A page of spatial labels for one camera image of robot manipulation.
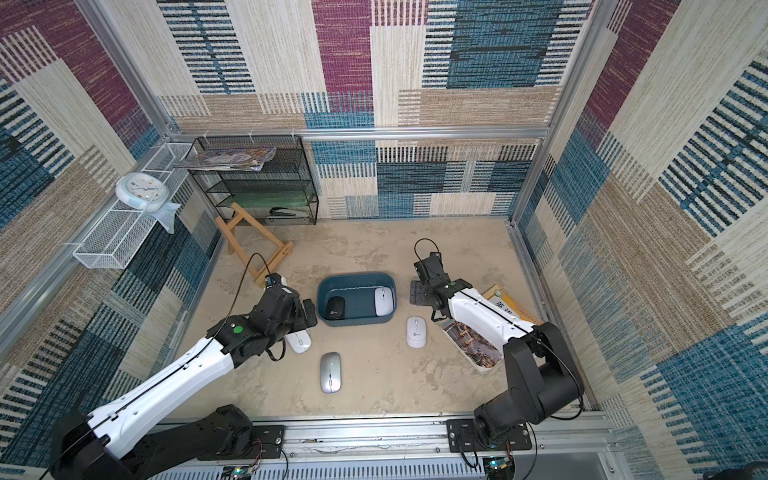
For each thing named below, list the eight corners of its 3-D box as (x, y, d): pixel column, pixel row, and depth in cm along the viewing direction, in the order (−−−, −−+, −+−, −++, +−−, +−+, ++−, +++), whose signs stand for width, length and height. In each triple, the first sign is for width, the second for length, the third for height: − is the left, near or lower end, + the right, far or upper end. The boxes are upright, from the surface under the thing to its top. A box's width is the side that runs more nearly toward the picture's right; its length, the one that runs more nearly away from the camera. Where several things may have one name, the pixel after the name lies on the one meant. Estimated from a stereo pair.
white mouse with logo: (406, 348, 90) (407, 345, 88) (405, 320, 96) (406, 316, 94) (427, 348, 90) (428, 345, 88) (425, 320, 96) (425, 316, 94)
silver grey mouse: (322, 395, 83) (320, 392, 81) (321, 356, 90) (320, 353, 88) (342, 392, 83) (341, 389, 81) (340, 353, 90) (339, 350, 88)
